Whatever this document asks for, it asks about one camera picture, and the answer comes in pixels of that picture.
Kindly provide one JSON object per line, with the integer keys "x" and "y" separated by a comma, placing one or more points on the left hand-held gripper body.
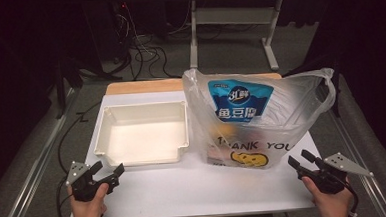
{"x": 85, "y": 189}

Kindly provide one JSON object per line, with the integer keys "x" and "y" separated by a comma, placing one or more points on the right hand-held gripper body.
{"x": 330, "y": 181}

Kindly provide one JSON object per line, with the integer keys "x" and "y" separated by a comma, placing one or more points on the white plastic bin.
{"x": 142, "y": 141}

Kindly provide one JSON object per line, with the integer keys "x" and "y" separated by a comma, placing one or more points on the clear plastic shopping bag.
{"x": 291, "y": 116}

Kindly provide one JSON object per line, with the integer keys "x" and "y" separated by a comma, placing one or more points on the blue snack pouch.
{"x": 240, "y": 99}

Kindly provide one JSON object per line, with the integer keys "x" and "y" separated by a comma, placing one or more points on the person's right hand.
{"x": 333, "y": 206}

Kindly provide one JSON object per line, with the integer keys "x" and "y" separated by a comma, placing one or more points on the person's left hand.
{"x": 88, "y": 215}

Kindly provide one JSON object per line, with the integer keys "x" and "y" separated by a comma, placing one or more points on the white table cover board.
{"x": 185, "y": 195}

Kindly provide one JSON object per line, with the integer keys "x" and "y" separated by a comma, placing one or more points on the aluminium floor rail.
{"x": 36, "y": 163}
{"x": 377, "y": 195}

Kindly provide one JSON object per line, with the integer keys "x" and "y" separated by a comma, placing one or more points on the white metal desk frame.
{"x": 233, "y": 15}

